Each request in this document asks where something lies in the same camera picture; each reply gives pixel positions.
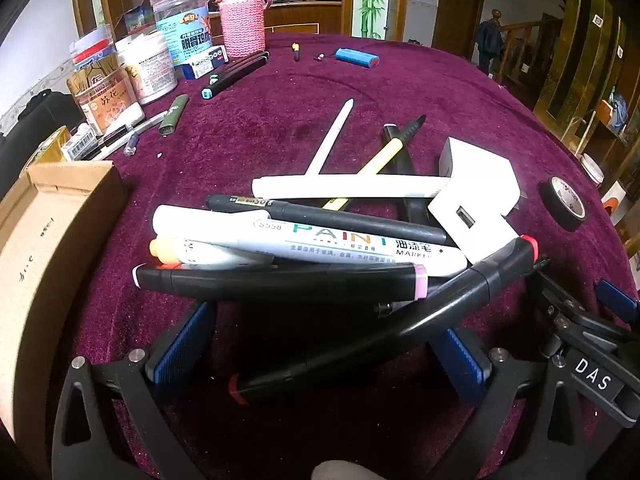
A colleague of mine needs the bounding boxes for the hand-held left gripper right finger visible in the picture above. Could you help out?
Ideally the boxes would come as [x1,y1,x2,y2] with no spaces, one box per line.
[429,327,589,480]

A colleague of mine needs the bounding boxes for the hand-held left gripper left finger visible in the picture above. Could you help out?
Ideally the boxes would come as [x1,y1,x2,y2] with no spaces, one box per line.
[52,302,217,480]

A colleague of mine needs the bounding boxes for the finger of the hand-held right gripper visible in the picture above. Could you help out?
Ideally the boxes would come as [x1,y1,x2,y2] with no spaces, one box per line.
[595,279,640,326]
[527,255,601,333]

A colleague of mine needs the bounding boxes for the black marker red ends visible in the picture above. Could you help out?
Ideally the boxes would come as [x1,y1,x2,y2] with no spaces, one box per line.
[228,236,540,406]

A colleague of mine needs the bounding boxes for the black tape roll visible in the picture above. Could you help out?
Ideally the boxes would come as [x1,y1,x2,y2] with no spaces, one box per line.
[538,175,588,232]

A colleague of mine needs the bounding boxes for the white marker orange cap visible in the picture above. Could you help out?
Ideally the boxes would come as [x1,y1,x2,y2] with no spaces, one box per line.
[149,236,275,269]

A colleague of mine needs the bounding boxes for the white charger with port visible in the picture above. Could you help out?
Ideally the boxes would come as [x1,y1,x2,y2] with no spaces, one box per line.
[427,180,532,266]

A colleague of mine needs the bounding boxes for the black marker pink ends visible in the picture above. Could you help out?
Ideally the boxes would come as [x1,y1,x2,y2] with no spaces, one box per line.
[133,262,430,303]

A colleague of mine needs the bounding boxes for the white charger plain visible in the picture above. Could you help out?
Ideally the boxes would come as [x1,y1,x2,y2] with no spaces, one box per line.
[439,136,521,198]

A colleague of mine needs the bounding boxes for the brown cardboard box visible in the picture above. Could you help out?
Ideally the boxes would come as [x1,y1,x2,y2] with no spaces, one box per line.
[0,160,130,466]

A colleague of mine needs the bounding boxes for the white paint marker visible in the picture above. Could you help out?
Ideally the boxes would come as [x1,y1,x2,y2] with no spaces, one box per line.
[152,204,469,278]

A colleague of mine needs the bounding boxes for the slim black pen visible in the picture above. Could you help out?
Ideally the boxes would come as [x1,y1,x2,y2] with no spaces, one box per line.
[206,194,449,247]

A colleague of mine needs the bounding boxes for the thick black marker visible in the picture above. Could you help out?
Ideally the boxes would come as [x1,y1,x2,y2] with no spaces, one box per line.
[381,124,432,226]

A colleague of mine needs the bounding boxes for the long white pen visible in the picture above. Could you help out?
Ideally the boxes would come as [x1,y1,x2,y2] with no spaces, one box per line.
[251,175,452,200]

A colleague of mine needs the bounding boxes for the yellow pen black cap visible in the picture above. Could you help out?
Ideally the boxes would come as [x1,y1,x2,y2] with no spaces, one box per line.
[321,114,427,211]

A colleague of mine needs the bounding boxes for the thin white stylus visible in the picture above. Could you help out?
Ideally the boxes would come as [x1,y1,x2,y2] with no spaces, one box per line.
[304,99,355,179]

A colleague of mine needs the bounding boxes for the white cup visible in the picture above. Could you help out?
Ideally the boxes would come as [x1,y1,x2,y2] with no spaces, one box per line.
[579,153,606,187]

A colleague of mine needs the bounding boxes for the silver pen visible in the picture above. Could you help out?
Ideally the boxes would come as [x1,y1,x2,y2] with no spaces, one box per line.
[100,111,169,147]

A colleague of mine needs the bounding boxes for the white barcode box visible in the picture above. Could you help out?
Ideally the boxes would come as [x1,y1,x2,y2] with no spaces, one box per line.
[59,124,97,161]

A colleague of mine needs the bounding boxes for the green lighter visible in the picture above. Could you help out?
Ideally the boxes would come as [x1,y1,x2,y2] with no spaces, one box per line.
[158,93,190,136]

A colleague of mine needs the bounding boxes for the yellow tape roll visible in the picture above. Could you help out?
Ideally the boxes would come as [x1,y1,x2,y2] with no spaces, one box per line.
[31,126,72,171]

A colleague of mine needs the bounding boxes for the wooden stair railing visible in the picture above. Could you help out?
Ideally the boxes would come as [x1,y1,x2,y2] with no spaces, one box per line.
[490,9,563,92]

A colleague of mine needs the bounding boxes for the gold framed cabinet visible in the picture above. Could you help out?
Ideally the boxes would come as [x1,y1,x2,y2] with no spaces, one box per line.
[532,0,640,173]

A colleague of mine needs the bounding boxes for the dark blue jacket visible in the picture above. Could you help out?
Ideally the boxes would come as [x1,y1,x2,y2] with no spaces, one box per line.
[474,19,505,72]

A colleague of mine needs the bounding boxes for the clear jar orange label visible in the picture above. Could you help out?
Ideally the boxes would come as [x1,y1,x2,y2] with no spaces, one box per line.
[67,55,137,137]

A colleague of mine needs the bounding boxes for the black sofa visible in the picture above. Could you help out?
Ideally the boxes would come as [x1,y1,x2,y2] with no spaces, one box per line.
[0,88,89,188]

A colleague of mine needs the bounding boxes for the black marker teal cap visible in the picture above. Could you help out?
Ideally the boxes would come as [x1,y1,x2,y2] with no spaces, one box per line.
[201,55,269,101]

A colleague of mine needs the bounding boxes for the white plastic jar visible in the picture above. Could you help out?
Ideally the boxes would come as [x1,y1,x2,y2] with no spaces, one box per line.
[115,31,179,106]

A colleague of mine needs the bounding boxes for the small white blue box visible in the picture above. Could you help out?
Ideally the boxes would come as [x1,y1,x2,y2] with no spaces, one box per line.
[181,45,229,80]

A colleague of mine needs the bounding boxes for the black marker green cap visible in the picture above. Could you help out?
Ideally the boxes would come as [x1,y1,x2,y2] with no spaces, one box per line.
[209,51,270,86]

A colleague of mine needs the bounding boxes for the wooden door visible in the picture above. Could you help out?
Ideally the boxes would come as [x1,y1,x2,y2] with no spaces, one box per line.
[432,0,489,59]

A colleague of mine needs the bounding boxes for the blue battery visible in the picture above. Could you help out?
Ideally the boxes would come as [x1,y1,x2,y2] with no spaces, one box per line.
[335,48,380,69]

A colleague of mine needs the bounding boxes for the clear jar blue label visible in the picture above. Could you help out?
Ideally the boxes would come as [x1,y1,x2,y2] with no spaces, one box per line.
[152,0,215,69]

